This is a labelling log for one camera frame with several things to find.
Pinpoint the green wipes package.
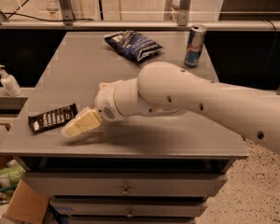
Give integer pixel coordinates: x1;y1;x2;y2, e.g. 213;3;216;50
0;164;24;188

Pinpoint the red bull can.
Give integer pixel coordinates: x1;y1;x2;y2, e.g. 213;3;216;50
184;24;207;68

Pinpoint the grey drawer cabinet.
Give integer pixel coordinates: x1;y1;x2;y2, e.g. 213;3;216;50
0;32;247;224

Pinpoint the drawer knob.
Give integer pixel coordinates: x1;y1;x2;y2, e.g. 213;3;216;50
126;209;134;218
120;186;131;196

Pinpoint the black cable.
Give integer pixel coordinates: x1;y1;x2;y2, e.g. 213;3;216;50
0;12;95;23

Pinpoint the blue chip bag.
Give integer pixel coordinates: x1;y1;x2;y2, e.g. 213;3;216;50
105;31;163;63

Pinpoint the top drawer knob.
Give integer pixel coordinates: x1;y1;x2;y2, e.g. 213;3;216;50
120;186;131;196

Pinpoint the brown cardboard box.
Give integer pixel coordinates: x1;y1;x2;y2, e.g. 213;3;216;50
4;180;49;224

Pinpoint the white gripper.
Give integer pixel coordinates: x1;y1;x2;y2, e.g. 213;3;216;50
61;80;125;138

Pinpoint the black rxbar chocolate bar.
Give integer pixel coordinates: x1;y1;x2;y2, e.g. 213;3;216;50
28;104;77;133

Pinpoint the white pump bottle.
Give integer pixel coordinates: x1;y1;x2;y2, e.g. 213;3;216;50
0;64;21;97

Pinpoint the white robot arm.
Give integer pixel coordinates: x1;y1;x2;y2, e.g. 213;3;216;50
62;62;280;155

